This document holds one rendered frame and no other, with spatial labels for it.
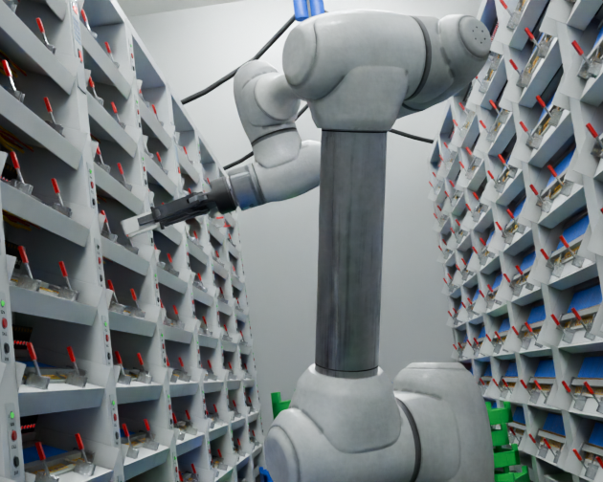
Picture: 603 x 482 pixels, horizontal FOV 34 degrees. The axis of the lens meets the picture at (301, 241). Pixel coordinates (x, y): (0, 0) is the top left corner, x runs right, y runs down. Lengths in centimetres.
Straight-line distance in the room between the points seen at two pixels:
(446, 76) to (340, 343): 44
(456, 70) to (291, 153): 57
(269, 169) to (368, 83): 60
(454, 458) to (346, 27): 70
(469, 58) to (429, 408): 55
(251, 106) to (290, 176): 16
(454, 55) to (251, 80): 63
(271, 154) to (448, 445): 72
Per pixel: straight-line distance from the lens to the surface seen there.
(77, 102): 247
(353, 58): 142
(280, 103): 197
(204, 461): 375
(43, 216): 208
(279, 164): 198
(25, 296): 189
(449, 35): 151
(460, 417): 163
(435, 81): 152
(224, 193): 200
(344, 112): 144
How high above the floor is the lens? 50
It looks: 8 degrees up
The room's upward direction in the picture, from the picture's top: 7 degrees counter-clockwise
